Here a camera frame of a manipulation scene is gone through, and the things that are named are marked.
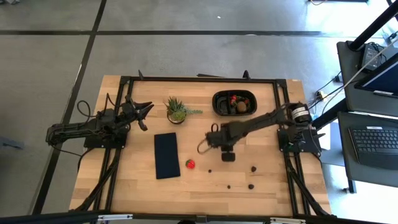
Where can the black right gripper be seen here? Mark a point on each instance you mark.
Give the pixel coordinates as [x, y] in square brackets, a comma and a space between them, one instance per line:
[216, 138]

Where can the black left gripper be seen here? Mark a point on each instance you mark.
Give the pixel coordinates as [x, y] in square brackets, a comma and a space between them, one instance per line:
[130, 111]

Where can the large red strawberry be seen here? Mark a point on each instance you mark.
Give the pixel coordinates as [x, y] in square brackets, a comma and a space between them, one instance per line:
[190, 164]

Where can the brown kiwi fruit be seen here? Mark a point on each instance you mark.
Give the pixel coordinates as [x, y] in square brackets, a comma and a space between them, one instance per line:
[241, 107]

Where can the red strawberry with green leaves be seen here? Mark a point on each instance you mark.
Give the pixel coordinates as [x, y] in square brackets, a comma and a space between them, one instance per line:
[233, 98]

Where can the small red strawberry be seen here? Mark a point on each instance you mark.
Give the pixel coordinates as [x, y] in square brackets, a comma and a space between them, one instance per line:
[246, 101]

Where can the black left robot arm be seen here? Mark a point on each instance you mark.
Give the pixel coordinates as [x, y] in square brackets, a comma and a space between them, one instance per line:
[71, 128]

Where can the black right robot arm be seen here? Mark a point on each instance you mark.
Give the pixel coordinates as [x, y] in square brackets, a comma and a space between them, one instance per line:
[258, 122]

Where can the black plastic tupperware container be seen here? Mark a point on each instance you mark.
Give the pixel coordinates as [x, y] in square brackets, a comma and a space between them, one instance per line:
[219, 104]

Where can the potted succulent plant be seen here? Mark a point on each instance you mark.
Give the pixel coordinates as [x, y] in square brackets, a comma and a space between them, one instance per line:
[177, 112]

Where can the folded navy cloth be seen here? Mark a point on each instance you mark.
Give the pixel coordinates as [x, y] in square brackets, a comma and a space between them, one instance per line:
[167, 155]

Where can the power strip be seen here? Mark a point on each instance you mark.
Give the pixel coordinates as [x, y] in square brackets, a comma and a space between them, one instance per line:
[320, 95]

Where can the black diagonal strut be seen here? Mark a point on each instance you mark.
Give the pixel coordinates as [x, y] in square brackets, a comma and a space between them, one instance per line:
[329, 113]

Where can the black side desk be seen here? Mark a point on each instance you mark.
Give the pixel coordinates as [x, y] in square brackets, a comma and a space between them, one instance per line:
[345, 155]
[348, 93]

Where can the black crossbeam with silver brackets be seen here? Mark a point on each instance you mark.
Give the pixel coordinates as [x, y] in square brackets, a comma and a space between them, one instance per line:
[46, 219]

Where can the black keyboard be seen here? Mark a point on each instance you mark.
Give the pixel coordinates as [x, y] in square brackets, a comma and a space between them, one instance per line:
[373, 143]

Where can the black power adapter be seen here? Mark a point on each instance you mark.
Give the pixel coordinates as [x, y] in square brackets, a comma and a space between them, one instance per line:
[370, 56]

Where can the black computer monitor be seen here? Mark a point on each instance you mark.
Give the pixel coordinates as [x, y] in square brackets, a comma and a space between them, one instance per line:
[382, 79]

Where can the black upright pole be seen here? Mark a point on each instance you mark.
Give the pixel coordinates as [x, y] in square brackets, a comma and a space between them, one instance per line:
[373, 25]

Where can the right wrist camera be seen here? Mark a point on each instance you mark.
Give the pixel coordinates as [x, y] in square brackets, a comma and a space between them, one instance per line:
[228, 156]

